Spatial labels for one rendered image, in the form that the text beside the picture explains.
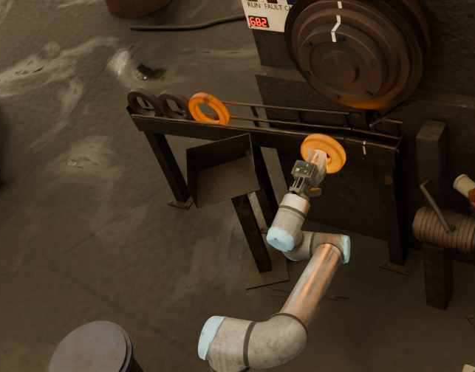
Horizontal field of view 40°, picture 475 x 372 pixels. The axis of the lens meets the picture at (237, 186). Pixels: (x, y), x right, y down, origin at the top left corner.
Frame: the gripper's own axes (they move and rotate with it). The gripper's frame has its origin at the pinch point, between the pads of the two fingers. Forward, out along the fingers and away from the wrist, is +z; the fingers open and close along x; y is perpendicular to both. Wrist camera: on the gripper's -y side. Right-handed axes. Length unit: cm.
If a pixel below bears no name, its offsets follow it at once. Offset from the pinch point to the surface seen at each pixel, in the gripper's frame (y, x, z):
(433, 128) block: -11.0, -29.6, 21.5
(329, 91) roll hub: 13.8, -1.0, 14.7
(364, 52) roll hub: 30.4, -15.3, 19.4
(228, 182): -21.9, 42.5, -11.6
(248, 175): -22.7, 36.1, -6.3
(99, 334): -19, 64, -84
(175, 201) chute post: -84, 108, -6
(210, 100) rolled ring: -13, 62, 18
